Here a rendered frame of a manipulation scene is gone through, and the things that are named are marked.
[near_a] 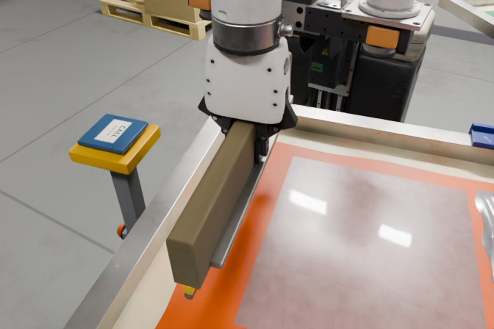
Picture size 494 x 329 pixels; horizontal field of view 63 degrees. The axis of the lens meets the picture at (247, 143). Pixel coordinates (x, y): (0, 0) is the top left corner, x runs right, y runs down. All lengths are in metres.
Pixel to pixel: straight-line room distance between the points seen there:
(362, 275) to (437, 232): 0.15
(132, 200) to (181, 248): 0.54
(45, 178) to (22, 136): 0.45
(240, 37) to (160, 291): 0.35
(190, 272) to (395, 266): 0.32
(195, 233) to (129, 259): 0.20
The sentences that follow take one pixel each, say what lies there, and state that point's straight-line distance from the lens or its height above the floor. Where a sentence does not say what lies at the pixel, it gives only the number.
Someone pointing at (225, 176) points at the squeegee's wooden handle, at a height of 1.14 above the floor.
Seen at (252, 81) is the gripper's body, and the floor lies 1.22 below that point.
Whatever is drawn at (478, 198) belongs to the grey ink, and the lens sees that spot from 0.78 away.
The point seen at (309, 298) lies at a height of 0.96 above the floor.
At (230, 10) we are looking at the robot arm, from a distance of 0.42.
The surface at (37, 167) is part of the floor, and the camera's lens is 2.44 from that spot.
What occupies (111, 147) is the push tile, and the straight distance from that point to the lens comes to 0.80.
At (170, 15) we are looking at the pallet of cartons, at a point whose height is 0.16.
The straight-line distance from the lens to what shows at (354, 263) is 0.62.
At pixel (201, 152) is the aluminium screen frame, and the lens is 0.72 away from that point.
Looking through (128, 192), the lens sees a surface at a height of 0.82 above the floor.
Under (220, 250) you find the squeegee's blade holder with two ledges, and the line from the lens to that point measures 0.46.
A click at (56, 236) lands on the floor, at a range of 2.03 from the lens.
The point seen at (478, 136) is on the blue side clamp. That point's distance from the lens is 0.84.
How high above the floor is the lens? 1.44
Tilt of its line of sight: 39 degrees down
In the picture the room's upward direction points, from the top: straight up
